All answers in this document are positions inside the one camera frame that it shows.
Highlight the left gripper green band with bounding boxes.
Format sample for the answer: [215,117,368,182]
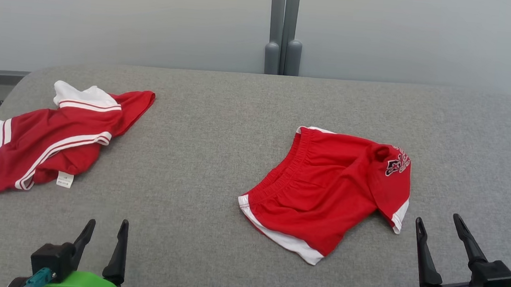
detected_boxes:
[41,213,130,287]

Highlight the red jersey white sleeves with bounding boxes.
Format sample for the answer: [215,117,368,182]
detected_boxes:
[0,76,157,210]

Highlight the red shorts white trim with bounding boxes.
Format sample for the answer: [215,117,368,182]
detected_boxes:
[233,121,415,272]

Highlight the grey fabric sofa cushion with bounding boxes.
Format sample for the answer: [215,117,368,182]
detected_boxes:
[0,52,511,287]

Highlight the left camera cable teal plug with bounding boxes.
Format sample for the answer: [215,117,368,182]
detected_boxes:
[21,265,55,287]

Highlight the grey vertical partition post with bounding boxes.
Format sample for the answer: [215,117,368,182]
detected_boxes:
[281,0,306,77]
[263,0,287,75]

